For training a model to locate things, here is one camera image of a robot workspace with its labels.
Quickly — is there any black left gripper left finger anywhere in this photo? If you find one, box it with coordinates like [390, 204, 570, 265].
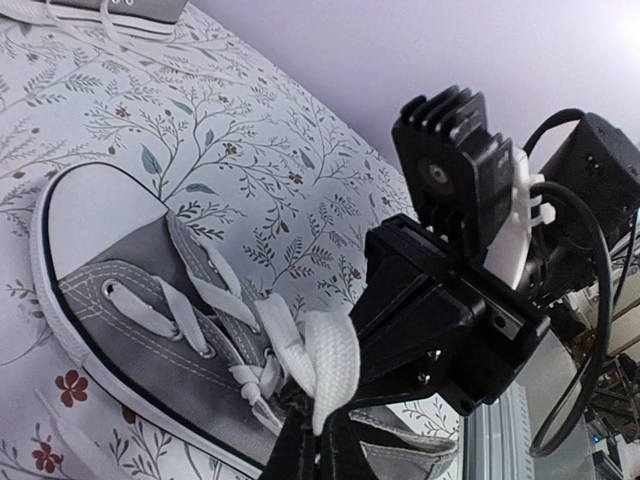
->
[259, 396, 317, 480]

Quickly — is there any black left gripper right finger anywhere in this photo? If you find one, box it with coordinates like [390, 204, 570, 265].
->
[318, 409, 377, 480]

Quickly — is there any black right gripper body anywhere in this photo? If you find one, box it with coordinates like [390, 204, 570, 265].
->
[352, 214, 550, 416]

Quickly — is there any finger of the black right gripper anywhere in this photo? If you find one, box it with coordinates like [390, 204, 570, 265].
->
[347, 330, 441, 410]

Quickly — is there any grey sneaker with red sole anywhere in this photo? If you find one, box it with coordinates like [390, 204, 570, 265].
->
[31, 162, 458, 479]

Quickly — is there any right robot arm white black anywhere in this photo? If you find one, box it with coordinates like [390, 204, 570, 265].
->
[350, 99, 639, 415]

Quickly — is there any floral patterned table mat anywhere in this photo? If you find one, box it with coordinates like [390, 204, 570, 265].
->
[0, 0, 471, 480]

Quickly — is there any aluminium front rail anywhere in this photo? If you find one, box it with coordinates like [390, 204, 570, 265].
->
[462, 330, 640, 480]

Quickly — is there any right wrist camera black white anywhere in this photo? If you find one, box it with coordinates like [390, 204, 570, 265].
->
[391, 85, 556, 288]

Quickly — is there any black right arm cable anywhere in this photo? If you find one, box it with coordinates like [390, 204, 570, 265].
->
[520, 108, 640, 459]

